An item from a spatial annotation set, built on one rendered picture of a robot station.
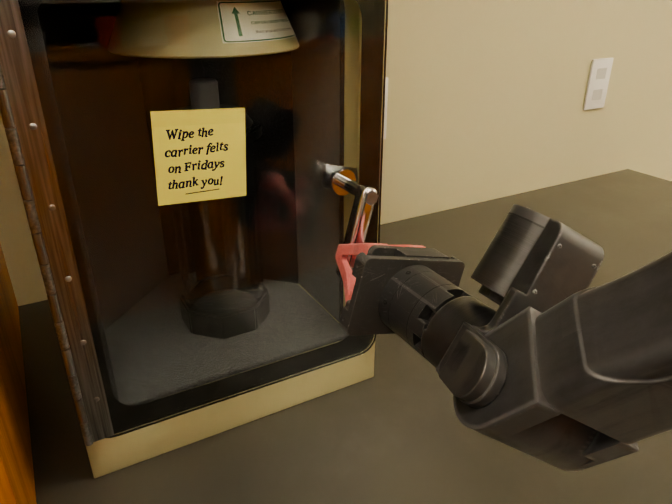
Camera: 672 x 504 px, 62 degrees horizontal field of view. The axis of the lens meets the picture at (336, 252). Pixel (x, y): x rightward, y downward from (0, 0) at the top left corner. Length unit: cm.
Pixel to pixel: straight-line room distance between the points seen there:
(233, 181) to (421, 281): 18
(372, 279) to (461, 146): 84
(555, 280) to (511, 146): 99
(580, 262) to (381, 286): 15
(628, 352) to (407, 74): 90
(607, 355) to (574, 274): 10
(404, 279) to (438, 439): 25
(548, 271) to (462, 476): 29
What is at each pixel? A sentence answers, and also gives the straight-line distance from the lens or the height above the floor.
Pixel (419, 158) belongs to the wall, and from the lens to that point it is 117.
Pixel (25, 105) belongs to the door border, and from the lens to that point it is 45.
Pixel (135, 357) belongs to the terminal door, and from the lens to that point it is 54.
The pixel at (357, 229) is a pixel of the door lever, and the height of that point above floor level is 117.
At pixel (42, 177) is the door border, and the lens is 46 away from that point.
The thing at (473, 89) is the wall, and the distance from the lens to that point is 122.
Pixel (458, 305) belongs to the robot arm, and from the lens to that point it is 39.
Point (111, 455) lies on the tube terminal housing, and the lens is 61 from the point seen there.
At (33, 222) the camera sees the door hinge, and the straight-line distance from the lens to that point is 47.
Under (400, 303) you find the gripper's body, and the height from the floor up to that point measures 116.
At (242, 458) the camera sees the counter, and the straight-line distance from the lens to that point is 61.
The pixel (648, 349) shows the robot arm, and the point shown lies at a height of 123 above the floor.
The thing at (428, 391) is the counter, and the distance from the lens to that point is 69.
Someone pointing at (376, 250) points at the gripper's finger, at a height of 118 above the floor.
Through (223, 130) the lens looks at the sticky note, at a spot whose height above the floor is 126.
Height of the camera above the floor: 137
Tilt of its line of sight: 25 degrees down
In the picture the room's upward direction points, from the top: straight up
